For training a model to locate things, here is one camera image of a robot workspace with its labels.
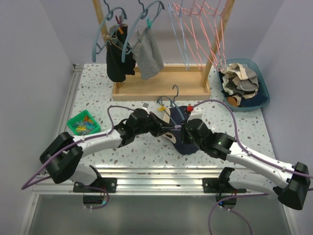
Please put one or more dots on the teal clothes peg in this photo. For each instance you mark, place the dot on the teal clothes peg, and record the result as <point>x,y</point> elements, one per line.
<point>149,23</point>

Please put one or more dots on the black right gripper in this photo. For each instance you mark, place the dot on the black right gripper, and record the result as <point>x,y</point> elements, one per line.
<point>184,134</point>

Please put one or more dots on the aluminium extrusion rail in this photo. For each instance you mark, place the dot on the aluminium extrusion rail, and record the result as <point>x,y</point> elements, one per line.
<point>148,165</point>

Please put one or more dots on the pink wire hangers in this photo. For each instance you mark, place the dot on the pink wire hangers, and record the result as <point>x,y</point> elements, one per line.
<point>198,25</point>

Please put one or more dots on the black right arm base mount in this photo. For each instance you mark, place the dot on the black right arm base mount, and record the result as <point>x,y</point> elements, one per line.
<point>214,185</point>

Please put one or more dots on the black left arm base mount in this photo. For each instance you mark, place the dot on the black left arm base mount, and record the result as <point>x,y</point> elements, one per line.
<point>100,185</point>

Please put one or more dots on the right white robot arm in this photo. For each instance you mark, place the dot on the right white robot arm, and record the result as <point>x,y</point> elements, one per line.
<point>289,182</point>

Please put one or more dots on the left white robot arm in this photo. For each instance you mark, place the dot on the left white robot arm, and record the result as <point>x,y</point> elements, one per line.
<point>62,158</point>

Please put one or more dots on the wooden rack right post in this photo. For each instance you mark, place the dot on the wooden rack right post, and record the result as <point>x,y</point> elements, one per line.
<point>218,48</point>

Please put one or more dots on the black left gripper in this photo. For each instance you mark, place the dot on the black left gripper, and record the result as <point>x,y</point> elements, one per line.
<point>159,125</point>

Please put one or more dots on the wooden rack base tray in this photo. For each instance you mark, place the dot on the wooden rack base tray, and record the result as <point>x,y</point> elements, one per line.
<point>173,80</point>

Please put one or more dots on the navy underwear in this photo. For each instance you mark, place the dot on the navy underwear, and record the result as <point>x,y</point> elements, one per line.
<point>172,116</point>

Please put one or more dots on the wooden rack left post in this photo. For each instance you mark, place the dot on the wooden rack left post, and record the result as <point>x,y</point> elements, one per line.
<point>100,17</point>

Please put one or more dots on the blue wire hanger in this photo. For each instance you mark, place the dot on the blue wire hanger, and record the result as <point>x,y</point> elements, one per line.
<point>178,30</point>

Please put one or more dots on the wooden rack post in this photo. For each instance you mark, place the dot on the wooden rack post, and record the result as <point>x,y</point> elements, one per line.
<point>218,48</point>
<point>100,17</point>

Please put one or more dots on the pile of underwear in basin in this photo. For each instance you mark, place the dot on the pile of underwear in basin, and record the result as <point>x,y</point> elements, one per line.
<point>240,84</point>

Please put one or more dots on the grey striped hanging underwear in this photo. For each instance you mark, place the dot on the grey striped hanging underwear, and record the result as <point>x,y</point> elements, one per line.
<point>147,55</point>

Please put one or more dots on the green peg basket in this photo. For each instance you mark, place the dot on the green peg basket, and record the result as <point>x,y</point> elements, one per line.
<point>83,124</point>

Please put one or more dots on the teal plastic hanger left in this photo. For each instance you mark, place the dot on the teal plastic hanger left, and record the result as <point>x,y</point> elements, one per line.
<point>101,38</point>

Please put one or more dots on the black hanging underwear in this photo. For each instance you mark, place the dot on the black hanging underwear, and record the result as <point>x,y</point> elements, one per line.
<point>116,69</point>

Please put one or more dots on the yellow clothes peg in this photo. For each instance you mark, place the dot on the yellow clothes peg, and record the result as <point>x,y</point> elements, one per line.
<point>161,108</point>

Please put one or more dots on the teal plastic laundry basin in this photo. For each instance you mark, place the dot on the teal plastic laundry basin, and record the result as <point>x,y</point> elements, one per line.
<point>244,84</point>

